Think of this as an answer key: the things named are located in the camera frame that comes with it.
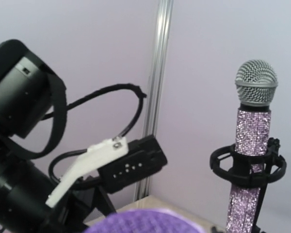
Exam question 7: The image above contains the left aluminium corner post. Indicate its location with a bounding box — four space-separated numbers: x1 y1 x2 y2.
134 0 174 200

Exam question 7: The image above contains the rhinestone silver-head microphone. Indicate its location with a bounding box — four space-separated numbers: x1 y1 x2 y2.
226 60 278 233

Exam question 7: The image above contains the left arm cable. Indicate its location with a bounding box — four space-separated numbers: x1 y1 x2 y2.
41 83 147 187

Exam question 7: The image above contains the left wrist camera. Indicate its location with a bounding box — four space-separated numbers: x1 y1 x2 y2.
46 137 129 208

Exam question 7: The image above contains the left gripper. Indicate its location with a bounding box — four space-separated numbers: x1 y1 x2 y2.
50 135 167 233

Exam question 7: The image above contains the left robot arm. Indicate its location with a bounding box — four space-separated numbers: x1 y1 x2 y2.
0 39 167 233

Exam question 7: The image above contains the black tripod microphone stand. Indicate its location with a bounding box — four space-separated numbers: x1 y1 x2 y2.
210 137 287 233

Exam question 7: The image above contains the purple microphone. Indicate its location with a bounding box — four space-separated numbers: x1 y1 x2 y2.
84 208 205 233

